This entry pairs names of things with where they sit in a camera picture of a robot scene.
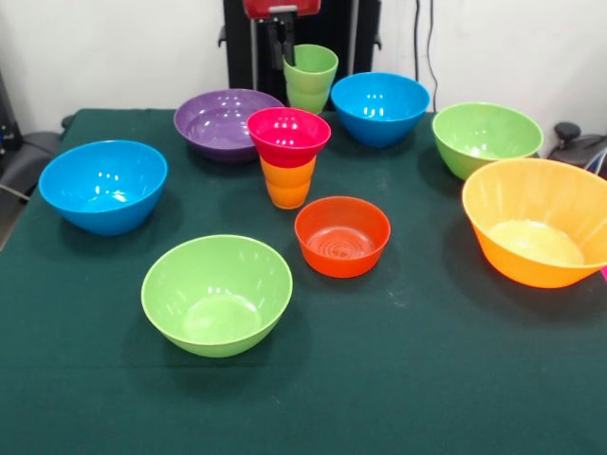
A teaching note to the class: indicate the green plastic cup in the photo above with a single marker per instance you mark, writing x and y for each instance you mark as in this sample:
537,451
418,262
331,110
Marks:
310,90

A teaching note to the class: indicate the red-orange plastic bowl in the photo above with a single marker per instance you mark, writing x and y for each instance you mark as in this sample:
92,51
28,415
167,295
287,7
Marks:
341,260

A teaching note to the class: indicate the green plastic bowl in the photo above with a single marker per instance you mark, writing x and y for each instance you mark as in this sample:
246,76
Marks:
486,135
215,303

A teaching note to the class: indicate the large orange plastic bowl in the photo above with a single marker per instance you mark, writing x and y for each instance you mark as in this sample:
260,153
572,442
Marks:
536,227

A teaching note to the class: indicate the blue plastic bowl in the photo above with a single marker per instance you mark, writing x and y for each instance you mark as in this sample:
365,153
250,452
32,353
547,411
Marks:
379,109
102,189

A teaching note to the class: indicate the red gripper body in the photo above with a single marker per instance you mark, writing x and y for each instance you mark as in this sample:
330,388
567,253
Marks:
308,7

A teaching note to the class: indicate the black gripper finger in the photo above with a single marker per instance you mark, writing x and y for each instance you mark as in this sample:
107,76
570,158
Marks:
276,52
289,47

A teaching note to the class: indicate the dark green table cloth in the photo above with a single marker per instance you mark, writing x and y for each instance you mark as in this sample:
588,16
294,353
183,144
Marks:
303,407

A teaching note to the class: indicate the dark grey chair base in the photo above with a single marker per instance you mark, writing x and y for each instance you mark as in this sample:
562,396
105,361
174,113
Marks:
28,156
576,147

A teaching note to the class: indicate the orange plastic cup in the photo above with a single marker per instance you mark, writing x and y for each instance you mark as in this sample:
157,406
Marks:
289,189

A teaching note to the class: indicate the pink plastic bowl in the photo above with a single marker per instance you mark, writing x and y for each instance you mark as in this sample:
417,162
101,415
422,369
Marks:
289,137

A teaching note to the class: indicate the purple plastic bowl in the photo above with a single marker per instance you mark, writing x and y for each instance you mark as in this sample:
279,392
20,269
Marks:
218,123

